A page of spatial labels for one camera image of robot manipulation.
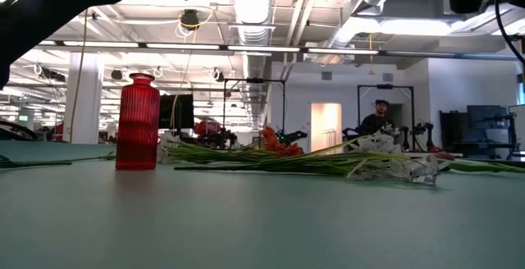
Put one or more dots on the white blossom bunch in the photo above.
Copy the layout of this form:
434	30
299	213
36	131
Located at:
168	148
385	146

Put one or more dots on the orange flower bunch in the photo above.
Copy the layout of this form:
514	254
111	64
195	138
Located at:
283	144

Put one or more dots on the red tulip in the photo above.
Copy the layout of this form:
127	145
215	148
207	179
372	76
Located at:
441	154

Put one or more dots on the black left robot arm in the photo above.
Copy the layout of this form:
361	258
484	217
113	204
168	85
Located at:
49	10

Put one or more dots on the red ribbed glass vase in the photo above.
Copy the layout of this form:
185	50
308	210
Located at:
137	125

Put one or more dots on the person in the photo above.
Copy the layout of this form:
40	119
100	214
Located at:
375	123

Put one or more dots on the LED strip light bar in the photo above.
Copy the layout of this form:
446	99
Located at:
184	46

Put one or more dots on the dark desk with monitors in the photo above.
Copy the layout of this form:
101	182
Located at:
484	117

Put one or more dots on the black monitor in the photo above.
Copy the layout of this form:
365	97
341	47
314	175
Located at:
176	111

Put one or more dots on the green table mat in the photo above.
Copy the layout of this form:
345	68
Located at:
246	220

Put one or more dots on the white pillar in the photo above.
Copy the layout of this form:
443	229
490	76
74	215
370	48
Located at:
84	97

